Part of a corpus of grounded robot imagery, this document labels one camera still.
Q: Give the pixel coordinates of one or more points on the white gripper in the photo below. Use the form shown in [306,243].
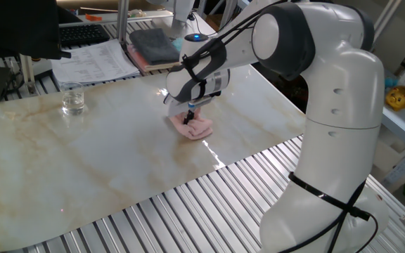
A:
[174,109]

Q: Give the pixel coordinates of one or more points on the pink fluffy cleaning cloth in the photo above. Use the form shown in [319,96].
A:
[197,130]

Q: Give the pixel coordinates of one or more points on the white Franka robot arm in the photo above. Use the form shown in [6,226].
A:
[339,105]

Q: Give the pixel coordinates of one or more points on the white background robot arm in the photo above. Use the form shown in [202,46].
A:
[183,10]

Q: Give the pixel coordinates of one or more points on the marble pattern tabletop sheet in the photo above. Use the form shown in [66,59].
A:
[48,158]

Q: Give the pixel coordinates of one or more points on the pink notebook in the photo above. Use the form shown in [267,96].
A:
[142,64]

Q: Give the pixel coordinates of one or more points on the gray folded towel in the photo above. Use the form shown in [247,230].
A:
[153,45]

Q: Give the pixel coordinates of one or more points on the printed paper stack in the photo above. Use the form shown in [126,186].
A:
[90,63]

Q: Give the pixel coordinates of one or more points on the glass of water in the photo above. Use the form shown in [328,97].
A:
[72,102]

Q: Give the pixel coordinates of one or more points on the black keyboard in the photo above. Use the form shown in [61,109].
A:
[83,34]

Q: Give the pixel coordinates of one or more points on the orange tool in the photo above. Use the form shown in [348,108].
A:
[93,17]

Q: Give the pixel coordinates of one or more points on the black monitor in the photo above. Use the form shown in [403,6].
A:
[16,28]

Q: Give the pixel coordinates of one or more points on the blue plush toy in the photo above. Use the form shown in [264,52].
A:
[390,82]

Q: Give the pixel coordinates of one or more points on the yellow pig toy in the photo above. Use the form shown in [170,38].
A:
[399,98]

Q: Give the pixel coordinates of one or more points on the aluminium frame post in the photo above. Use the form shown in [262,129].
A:
[122,21]
[382,21]

